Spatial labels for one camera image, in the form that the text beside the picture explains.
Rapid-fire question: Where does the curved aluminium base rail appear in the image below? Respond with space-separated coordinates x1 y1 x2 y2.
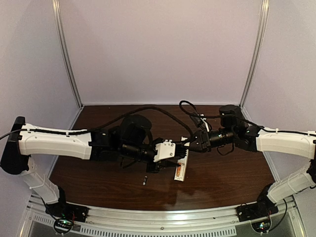
24 195 302 237

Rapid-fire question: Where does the right black camera cable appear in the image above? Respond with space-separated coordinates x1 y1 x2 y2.
178 100 316 138

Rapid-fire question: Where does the left aluminium frame post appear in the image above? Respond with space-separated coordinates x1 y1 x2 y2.
52 0 83 109

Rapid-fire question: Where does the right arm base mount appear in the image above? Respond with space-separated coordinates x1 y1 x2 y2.
236 202 278 235

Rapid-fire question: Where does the white remote control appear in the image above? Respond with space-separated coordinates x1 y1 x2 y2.
174 143 190 182

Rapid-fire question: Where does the black camera cable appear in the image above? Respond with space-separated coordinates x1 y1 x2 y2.
178 100 316 138
0 105 195 146

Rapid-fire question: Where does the orange AA battery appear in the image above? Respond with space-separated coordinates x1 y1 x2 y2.
175 163 182 179

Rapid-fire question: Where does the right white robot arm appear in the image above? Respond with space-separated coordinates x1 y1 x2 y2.
187 105 316 216

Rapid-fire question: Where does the right aluminium frame post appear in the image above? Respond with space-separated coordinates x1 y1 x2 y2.
239 0 270 108

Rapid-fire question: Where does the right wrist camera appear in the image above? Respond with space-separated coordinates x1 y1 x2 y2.
195 117 212 132

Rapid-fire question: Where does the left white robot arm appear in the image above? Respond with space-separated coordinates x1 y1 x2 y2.
0 115 187 218

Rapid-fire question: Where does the aluminium frame post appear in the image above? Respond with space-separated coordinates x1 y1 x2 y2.
52 0 83 109
239 0 270 108

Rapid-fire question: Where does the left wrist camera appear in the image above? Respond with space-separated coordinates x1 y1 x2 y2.
154 140 188 162

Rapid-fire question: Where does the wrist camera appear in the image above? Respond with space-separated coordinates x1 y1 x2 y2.
195 117 212 132
154 140 188 162

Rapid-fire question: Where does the left black camera cable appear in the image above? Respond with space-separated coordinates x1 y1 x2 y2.
0 105 195 146

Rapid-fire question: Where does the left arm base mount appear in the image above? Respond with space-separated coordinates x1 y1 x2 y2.
44 203 89 236

